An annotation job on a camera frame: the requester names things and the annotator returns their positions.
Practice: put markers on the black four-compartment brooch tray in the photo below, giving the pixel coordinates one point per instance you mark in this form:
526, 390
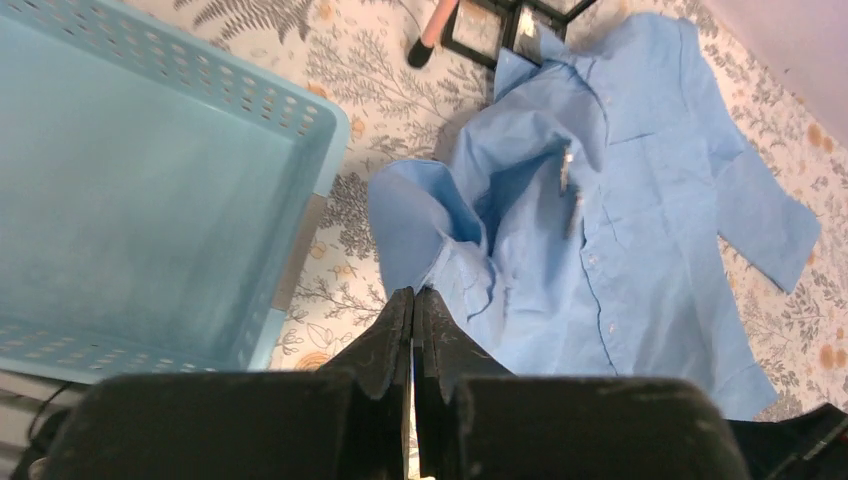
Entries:
479, 30

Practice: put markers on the light blue button shirt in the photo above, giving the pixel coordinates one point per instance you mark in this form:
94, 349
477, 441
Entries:
666, 176

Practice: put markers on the orange brooch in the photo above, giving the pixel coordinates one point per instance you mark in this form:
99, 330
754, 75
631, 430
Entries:
564, 175

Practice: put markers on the pink perforated music stand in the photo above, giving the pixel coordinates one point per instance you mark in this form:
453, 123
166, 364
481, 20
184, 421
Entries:
422, 49

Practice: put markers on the blue brooch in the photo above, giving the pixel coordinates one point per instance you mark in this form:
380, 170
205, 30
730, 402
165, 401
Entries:
575, 216

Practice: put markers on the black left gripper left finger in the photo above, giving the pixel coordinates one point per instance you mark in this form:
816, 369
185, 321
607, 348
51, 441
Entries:
349, 419

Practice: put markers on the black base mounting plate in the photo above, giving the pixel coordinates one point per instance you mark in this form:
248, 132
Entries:
812, 446

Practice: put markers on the light blue plastic basket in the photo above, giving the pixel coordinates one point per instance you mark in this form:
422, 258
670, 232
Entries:
152, 189

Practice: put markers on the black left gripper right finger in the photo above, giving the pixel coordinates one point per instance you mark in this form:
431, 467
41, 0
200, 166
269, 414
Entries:
475, 420

